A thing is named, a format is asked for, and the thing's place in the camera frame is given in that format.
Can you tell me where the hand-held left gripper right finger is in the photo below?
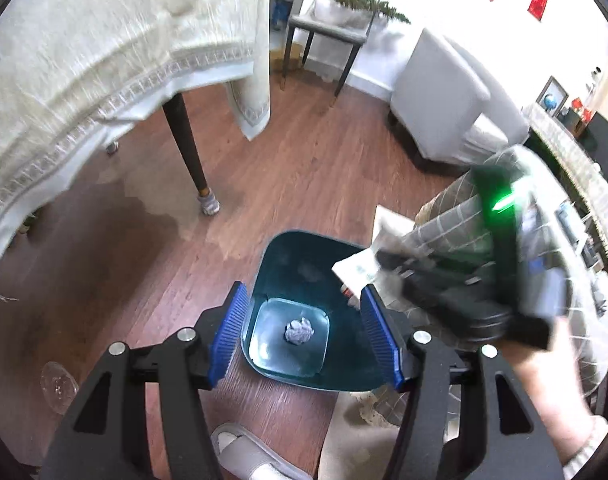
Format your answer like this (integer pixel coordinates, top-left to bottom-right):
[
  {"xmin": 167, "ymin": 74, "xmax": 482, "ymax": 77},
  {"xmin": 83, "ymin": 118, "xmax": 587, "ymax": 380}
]
[{"xmin": 360, "ymin": 284, "xmax": 567, "ymax": 480}]

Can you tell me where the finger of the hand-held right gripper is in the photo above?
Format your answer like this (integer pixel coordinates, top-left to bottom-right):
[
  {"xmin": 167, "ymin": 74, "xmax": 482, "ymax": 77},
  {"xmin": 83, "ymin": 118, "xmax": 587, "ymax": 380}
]
[
  {"xmin": 375, "ymin": 248, "xmax": 491, "ymax": 302},
  {"xmin": 400, "ymin": 271, "xmax": 511, "ymax": 344}
]

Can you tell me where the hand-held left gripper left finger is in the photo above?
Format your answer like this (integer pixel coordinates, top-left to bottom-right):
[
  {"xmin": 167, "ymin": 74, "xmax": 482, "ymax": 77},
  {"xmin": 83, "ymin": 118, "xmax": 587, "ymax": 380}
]
[{"xmin": 36, "ymin": 281, "xmax": 250, "ymax": 480}]

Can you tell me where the white paper carton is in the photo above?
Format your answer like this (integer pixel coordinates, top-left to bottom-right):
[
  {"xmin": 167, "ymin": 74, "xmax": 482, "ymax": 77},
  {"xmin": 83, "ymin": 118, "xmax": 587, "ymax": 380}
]
[{"xmin": 331, "ymin": 251, "xmax": 385, "ymax": 309}]

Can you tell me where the dark teal trash bin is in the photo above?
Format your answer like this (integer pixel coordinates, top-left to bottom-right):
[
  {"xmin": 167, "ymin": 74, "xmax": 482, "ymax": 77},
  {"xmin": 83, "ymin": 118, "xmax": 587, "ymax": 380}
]
[{"xmin": 240, "ymin": 230, "xmax": 385, "ymax": 393}]

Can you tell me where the crumpled paper ball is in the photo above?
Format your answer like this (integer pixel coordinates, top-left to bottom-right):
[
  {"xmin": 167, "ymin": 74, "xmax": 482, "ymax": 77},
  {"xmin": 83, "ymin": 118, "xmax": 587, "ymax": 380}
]
[{"xmin": 283, "ymin": 316, "xmax": 316, "ymax": 346}]

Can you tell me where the counter with grey cloth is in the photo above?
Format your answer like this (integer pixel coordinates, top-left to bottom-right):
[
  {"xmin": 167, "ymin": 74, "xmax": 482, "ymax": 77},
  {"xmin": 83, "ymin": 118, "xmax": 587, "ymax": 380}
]
[{"xmin": 523, "ymin": 104, "xmax": 608, "ymax": 286}]

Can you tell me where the grey slipper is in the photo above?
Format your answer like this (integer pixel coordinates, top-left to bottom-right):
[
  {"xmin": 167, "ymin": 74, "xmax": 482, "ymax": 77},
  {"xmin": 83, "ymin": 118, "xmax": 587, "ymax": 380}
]
[{"xmin": 211, "ymin": 422, "xmax": 312, "ymax": 480}]

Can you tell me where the grey table leg sock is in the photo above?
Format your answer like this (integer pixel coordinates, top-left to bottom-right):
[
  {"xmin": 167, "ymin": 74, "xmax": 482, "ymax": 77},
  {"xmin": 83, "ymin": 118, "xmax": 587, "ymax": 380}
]
[{"xmin": 197, "ymin": 187, "xmax": 221, "ymax": 216}]

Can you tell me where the black television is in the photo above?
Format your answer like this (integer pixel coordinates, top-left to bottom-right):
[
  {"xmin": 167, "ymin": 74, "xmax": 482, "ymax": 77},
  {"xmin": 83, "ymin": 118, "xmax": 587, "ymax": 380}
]
[{"xmin": 583, "ymin": 112, "xmax": 608, "ymax": 173}]

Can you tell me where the red ornament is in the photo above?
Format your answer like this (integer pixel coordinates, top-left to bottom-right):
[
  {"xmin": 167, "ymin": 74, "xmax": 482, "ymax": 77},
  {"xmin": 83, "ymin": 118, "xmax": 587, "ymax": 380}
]
[{"xmin": 568, "ymin": 99, "xmax": 596, "ymax": 126}]

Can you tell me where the framed globe picture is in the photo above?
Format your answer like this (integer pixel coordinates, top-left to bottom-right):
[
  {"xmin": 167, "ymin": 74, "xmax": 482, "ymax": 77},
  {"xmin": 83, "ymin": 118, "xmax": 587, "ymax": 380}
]
[{"xmin": 536, "ymin": 76, "xmax": 570, "ymax": 117}]

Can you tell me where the grey armchair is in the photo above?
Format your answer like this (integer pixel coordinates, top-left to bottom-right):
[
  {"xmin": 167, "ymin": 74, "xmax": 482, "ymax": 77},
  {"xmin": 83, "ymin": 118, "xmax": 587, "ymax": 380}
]
[{"xmin": 388, "ymin": 27, "xmax": 531, "ymax": 167}]

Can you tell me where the clear glass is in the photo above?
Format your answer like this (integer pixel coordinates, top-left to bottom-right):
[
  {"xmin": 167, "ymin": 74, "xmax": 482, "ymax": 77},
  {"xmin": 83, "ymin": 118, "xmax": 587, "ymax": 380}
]
[{"xmin": 40, "ymin": 361, "xmax": 80, "ymax": 416}]

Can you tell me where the dark wooden table leg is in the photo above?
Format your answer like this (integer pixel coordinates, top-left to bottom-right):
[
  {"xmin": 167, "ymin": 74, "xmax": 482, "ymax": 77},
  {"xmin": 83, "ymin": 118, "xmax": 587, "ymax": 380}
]
[{"xmin": 162, "ymin": 91, "xmax": 210, "ymax": 197}]

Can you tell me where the grey dining chair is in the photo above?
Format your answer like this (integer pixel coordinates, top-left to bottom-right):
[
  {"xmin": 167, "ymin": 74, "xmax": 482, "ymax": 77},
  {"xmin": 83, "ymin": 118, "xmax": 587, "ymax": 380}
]
[{"xmin": 281, "ymin": 0, "xmax": 385, "ymax": 99}]

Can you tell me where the white plant pot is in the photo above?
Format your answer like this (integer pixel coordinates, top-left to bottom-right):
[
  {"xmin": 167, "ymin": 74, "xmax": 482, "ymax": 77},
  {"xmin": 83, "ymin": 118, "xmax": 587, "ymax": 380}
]
[{"xmin": 314, "ymin": 0, "xmax": 366, "ymax": 27}]

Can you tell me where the green potted plant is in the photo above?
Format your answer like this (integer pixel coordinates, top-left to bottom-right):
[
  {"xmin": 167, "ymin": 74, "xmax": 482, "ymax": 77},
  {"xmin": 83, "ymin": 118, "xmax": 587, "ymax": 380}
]
[{"xmin": 325, "ymin": 0, "xmax": 413, "ymax": 26}]

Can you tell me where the blue bottle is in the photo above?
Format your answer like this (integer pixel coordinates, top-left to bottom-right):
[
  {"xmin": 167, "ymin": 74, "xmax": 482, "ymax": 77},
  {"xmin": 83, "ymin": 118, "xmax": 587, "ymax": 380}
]
[{"xmin": 271, "ymin": 0, "xmax": 296, "ymax": 31}]

